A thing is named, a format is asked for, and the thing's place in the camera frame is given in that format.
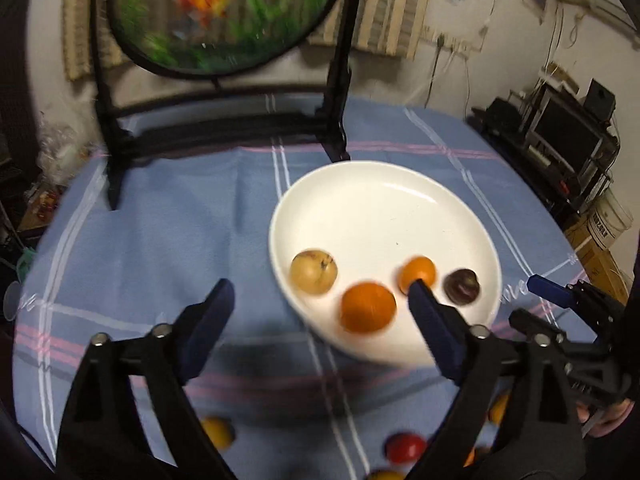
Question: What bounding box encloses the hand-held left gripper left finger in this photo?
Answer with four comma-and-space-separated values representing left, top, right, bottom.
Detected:
56, 278, 238, 480

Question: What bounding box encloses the black monitor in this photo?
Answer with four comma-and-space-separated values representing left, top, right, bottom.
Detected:
530, 92, 606, 173

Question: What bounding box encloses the black electronic device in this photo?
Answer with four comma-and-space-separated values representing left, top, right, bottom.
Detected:
486, 97, 524, 132

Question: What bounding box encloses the clear plastic bag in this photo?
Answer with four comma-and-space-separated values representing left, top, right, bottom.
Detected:
37, 122, 96, 186

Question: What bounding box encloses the white oval plate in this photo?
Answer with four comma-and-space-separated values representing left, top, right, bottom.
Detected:
269, 160, 502, 367

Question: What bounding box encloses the white plastic bucket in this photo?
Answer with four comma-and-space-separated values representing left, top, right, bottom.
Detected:
587, 190, 633, 251

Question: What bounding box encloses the blue plaid tablecloth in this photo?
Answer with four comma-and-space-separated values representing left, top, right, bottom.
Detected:
12, 92, 628, 480

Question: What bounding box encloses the beige round fruit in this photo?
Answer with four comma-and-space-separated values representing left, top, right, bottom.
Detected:
290, 249, 339, 296

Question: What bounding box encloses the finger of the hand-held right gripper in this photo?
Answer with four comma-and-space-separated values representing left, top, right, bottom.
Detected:
509, 308, 636, 406
526, 274, 629, 323

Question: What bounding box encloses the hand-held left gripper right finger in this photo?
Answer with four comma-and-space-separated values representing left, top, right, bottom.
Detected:
407, 280, 586, 480

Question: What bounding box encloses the dark purple fruit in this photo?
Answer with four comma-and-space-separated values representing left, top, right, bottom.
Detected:
443, 268, 482, 306

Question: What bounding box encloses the large orange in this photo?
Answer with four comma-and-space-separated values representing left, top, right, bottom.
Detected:
487, 392, 512, 426
340, 282, 397, 334

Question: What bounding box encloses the black media rack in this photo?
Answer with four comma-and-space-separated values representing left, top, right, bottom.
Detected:
470, 85, 621, 221

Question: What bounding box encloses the cardboard box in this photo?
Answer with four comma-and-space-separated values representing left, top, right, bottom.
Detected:
565, 212, 631, 306

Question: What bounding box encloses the person's right hand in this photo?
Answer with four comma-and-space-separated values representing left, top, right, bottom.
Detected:
576, 399, 635, 439

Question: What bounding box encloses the white wall power strip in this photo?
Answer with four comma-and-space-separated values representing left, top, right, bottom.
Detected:
435, 34, 482, 55

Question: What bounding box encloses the round fish picture table screen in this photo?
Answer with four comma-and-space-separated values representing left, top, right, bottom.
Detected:
90, 0, 368, 211

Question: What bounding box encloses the black speaker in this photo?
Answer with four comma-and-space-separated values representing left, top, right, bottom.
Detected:
585, 78, 617, 120

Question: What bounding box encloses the beige striped curtain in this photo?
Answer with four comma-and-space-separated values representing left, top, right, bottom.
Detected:
62, 0, 436, 81

